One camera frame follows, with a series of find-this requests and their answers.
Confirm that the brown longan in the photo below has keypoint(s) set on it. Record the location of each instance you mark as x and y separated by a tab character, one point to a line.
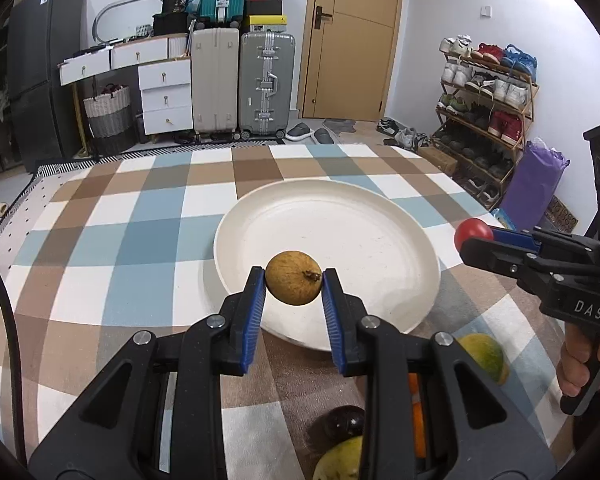
293	278

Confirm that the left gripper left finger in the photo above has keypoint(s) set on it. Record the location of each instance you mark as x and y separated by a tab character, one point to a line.
154	411

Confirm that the purple bag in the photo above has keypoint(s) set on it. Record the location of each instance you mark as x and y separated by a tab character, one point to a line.
533	185

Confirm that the cream round plate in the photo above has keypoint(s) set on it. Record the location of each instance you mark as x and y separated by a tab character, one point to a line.
380	252

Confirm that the wooden shoe rack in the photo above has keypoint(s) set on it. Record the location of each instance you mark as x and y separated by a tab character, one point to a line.
485	111

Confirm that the black refrigerator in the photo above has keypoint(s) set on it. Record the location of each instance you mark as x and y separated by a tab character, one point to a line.
41	35

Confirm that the dark plum large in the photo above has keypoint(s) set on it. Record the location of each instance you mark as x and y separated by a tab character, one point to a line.
343	423

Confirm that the stacked shoe boxes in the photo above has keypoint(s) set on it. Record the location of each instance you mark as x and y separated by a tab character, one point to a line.
265	2

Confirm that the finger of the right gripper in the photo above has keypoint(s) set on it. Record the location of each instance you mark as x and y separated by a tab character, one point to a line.
525	237
501	259

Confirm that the small red cherry tomato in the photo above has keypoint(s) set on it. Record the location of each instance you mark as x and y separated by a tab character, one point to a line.
472	228

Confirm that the orange mandarin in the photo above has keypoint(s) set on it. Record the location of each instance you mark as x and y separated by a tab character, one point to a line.
418	418

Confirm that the green passion fruit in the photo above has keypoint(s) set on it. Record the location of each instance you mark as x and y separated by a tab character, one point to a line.
488	354

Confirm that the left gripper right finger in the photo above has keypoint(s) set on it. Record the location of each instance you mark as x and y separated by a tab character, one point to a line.
473	430

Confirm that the woven laundry basket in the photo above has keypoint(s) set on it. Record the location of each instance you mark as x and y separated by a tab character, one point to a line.
110	119

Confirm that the person's right hand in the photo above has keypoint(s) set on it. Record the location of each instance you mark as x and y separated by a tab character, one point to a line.
572	373

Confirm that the silver suitcase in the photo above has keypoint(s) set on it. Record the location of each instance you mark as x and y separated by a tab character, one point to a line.
266	69

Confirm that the white drawer desk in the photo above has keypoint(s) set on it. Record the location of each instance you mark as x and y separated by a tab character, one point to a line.
163	73

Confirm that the checkered tablecloth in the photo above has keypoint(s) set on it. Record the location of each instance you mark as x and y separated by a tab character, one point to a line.
127	246

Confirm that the yellow guava fruit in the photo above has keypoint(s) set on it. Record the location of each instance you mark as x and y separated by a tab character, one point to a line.
342	462

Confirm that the beige suitcase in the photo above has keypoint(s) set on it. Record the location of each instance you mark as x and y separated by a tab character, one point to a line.
215	56

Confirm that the wooden door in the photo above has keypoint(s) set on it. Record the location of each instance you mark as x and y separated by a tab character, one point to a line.
348	50

